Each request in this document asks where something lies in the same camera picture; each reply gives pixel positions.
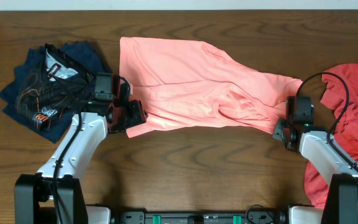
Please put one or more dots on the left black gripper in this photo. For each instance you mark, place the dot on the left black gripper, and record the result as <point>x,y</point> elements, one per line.
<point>138,112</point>

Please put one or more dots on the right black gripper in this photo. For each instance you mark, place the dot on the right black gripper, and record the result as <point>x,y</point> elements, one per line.
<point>278,132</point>

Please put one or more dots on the light coral pink shirt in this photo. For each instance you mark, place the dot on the light coral pink shirt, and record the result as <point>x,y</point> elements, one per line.
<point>187,83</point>

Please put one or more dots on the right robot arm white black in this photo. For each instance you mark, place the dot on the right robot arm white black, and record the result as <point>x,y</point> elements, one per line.
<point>338,169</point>

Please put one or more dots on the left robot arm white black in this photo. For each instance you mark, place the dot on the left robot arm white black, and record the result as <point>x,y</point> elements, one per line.
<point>54,194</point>

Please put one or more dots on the navy blue folded shirt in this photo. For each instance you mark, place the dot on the navy blue folded shirt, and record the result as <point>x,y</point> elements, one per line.
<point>79,51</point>

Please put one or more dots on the red t-shirt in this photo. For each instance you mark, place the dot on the red t-shirt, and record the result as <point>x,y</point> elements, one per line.
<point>346,132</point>

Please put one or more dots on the black orange printed folded shirt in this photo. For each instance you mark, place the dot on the black orange printed folded shirt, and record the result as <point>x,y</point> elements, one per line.
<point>51,88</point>

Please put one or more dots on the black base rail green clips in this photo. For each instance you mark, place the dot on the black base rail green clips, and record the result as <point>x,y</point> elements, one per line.
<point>197,217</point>

